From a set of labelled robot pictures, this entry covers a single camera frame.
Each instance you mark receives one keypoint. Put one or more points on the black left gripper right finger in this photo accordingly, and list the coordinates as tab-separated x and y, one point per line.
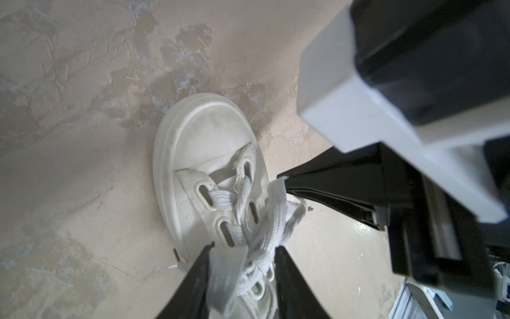
295	298

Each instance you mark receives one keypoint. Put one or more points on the white sneaker shoe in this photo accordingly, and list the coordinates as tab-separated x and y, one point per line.
198	129

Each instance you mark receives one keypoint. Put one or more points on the white shoelace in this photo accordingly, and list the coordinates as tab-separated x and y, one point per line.
230	201

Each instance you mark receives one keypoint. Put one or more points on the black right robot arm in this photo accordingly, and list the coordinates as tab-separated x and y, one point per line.
414	98

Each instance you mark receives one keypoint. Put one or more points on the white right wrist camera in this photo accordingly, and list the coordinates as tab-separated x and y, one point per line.
334	100

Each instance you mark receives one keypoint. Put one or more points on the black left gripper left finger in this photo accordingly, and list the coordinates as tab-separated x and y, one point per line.
189	300

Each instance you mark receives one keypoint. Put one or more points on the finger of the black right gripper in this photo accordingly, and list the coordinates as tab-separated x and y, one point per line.
350	183

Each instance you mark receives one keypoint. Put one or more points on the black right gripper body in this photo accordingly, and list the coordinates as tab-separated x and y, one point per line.
433	239

